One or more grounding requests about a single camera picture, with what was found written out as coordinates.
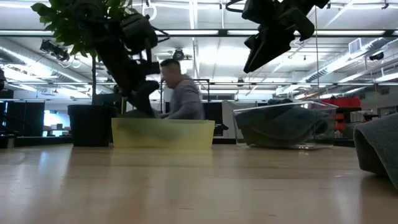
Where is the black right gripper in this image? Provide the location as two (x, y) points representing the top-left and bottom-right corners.
(241, 0), (315, 74)

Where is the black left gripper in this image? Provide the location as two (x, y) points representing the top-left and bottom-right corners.
(119, 60), (161, 118)

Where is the yellow translucent plastic bin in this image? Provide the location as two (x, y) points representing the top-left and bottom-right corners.
(111, 117), (216, 149)

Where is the person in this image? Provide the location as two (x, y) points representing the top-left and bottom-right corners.
(157, 58), (205, 121)

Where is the round black ceiling fixture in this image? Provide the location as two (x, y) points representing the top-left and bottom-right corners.
(172, 48), (186, 62)

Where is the potted green plant black pot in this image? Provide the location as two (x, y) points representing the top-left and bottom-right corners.
(30, 0), (150, 147)

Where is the red storage rack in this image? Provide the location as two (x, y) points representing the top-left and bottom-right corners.
(320, 96), (362, 131)

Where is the black ceiling spot lamp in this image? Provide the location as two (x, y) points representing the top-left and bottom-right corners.
(39, 39), (71, 62)

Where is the clear plastic bin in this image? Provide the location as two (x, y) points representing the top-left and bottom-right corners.
(232, 100), (339, 150)

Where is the black cabinet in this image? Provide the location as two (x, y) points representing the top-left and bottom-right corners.
(0, 99), (46, 138)

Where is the ceiling air duct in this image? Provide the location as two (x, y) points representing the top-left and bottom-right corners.
(303, 37), (398, 84)

